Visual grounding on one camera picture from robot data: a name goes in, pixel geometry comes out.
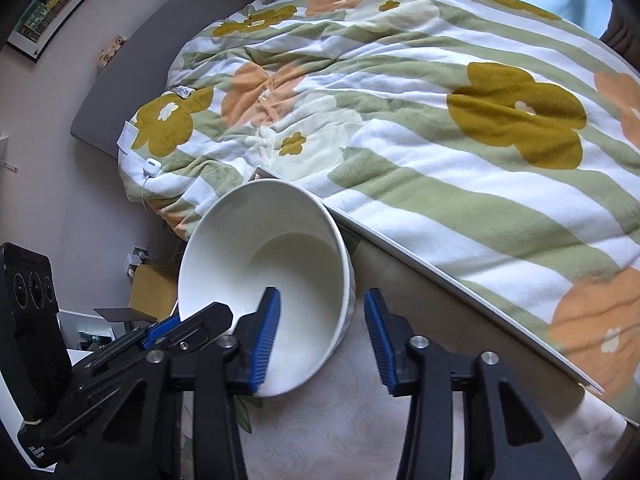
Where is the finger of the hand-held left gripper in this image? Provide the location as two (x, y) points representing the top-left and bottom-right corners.
(90, 315), (182, 361)
(70, 302), (234, 391)

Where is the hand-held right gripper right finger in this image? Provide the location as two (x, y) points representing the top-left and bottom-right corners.
(364, 289), (576, 480)

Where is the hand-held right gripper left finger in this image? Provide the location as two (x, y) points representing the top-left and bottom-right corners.
(55, 287), (281, 480)

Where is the wide cream bowl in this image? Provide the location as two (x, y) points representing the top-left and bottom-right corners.
(178, 178), (357, 397)

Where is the dark flat device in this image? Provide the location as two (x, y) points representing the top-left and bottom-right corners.
(93, 307), (157, 322)

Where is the floral striped blanket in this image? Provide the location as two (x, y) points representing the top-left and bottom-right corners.
(117, 0), (640, 418)

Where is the white fabric tag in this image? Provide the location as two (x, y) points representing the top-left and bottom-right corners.
(117, 121), (140, 153)

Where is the grey headboard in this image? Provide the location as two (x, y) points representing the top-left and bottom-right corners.
(70, 0), (301, 158)

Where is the brown curtain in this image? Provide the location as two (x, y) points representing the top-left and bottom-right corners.
(597, 0), (640, 68)

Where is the white wall socket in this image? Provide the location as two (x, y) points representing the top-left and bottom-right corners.
(124, 245), (151, 278)

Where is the white wall shelf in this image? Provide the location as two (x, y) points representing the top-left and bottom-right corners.
(0, 132), (18, 171)

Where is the wall poster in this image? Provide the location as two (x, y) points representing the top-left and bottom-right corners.
(5, 0), (133, 63)

